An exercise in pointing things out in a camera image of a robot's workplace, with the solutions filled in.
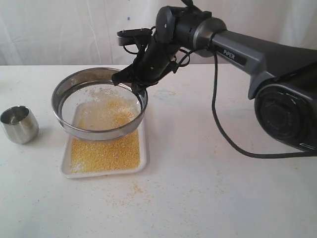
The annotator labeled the yellow millet in tray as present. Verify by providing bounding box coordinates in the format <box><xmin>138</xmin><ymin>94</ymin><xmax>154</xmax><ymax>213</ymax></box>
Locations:
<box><xmin>70</xmin><ymin>131</ymin><xmax>140</xmax><ymax>173</ymax></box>

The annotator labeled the small steel cup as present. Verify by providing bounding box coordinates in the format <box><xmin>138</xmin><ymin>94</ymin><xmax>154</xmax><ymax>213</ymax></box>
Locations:
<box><xmin>0</xmin><ymin>106</ymin><xmax>39</xmax><ymax>144</ymax></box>

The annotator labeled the white backdrop curtain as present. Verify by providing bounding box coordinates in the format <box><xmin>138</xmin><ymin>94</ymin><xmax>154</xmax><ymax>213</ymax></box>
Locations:
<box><xmin>0</xmin><ymin>0</ymin><xmax>317</xmax><ymax>65</ymax></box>

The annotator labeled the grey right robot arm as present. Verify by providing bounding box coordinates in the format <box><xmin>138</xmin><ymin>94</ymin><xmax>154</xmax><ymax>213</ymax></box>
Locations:
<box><xmin>112</xmin><ymin>0</ymin><xmax>317</xmax><ymax>152</ymax></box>

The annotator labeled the white square tray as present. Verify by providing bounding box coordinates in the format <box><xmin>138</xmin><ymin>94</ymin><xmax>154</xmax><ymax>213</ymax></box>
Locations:
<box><xmin>60</xmin><ymin>122</ymin><xmax>148</xmax><ymax>179</ymax></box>

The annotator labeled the round steel sieve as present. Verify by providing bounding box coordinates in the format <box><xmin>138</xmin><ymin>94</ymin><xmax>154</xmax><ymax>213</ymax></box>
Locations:
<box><xmin>51</xmin><ymin>67</ymin><xmax>148</xmax><ymax>142</ymax></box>

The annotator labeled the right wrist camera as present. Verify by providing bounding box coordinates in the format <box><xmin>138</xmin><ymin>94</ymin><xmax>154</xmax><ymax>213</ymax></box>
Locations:
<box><xmin>117</xmin><ymin>28</ymin><xmax>152</xmax><ymax>47</ymax></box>

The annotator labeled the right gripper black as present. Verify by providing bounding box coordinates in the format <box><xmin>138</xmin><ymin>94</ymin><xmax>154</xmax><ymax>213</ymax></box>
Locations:
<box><xmin>111</xmin><ymin>37</ymin><xmax>178</xmax><ymax>97</ymax></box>

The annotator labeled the yellow and white grain mix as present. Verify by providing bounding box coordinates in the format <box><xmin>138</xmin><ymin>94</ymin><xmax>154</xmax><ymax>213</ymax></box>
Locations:
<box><xmin>73</xmin><ymin>85</ymin><xmax>141</xmax><ymax>131</ymax></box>

